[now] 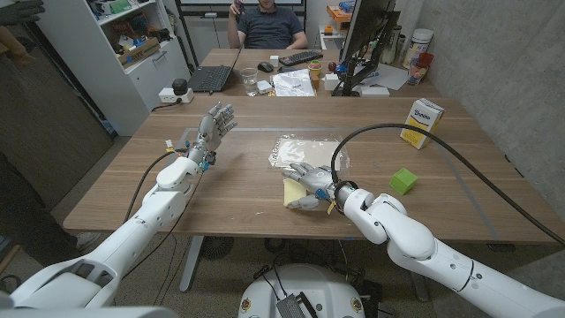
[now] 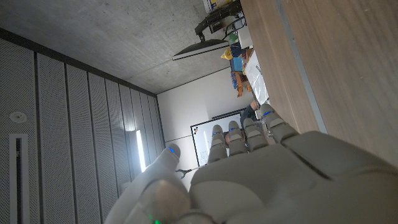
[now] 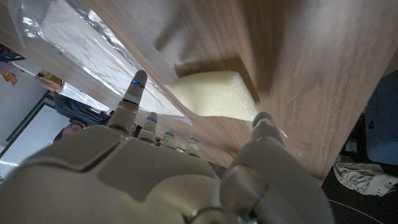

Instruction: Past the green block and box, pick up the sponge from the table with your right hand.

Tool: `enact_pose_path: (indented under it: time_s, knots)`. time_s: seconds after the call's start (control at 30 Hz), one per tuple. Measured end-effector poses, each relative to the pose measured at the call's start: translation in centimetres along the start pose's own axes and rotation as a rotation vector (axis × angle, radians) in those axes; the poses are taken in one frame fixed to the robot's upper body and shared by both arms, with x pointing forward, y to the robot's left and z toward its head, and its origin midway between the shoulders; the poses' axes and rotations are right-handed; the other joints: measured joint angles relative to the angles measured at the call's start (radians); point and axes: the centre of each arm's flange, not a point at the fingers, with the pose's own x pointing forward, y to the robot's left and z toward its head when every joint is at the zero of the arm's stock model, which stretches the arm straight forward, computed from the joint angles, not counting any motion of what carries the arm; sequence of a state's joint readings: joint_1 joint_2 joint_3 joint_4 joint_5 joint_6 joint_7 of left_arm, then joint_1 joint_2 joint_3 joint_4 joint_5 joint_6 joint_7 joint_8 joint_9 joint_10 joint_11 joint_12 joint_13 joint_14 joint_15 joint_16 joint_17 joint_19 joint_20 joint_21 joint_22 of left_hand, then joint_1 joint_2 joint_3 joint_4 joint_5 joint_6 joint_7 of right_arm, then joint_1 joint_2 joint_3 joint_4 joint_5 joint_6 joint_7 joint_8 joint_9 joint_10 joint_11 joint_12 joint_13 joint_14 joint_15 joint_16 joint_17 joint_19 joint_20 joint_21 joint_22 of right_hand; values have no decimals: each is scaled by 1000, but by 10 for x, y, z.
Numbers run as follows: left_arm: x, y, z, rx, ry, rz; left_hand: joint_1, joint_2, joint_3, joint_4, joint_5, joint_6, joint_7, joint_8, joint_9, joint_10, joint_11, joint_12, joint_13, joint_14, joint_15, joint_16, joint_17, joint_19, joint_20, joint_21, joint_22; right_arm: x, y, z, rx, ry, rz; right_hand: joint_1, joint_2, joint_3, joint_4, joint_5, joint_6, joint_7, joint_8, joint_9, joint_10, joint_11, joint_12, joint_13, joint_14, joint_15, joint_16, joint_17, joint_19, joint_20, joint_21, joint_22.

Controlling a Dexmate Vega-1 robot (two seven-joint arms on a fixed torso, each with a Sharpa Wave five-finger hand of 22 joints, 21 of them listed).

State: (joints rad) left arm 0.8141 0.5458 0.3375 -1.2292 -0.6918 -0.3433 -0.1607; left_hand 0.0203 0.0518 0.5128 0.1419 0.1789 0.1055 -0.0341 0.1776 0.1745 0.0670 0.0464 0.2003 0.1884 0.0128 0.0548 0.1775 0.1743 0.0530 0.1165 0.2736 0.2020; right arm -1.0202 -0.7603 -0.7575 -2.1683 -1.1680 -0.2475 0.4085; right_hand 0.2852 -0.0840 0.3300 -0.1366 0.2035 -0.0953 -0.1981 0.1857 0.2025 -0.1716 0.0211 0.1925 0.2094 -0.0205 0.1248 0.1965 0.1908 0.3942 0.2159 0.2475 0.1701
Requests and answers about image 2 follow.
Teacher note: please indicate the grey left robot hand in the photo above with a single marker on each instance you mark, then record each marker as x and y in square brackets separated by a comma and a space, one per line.
[280, 180]

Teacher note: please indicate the small white box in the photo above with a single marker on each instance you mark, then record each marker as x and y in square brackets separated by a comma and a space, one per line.
[245, 37]

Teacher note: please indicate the seated person in dark shirt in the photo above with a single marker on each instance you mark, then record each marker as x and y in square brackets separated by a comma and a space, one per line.
[247, 113]

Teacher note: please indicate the black claw grabber pole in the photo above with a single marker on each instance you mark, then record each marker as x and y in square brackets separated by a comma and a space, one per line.
[182, 171]

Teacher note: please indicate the blue plastic object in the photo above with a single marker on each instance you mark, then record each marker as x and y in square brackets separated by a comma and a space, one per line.
[237, 51]

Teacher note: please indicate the long ceiling light bar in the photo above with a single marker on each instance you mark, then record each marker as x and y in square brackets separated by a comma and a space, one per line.
[140, 152]

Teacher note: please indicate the black computer monitor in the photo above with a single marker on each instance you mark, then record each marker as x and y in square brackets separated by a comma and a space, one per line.
[202, 48]

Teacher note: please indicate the ceiling air vent slot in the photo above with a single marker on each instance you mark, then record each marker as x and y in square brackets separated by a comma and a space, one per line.
[18, 180]

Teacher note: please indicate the round ceiling sensor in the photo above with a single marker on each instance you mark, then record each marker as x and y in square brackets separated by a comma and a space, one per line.
[18, 117]

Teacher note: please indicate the whiteboard with black frame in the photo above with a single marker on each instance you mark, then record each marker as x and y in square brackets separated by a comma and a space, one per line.
[202, 140]

